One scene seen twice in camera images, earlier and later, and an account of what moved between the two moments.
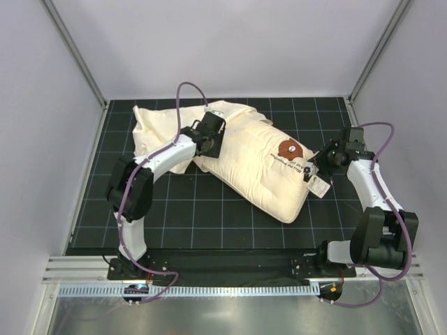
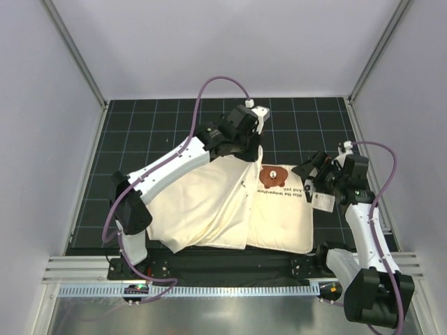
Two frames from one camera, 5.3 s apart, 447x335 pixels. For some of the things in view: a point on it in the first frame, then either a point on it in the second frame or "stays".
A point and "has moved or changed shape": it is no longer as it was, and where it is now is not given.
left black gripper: (216, 140) -> (250, 150)
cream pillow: (263, 163) -> (282, 217)
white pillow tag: (318, 186) has moved or changed shape
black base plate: (255, 268) stays
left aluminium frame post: (75, 52) stays
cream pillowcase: (155, 127) -> (211, 208)
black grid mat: (193, 211) stays
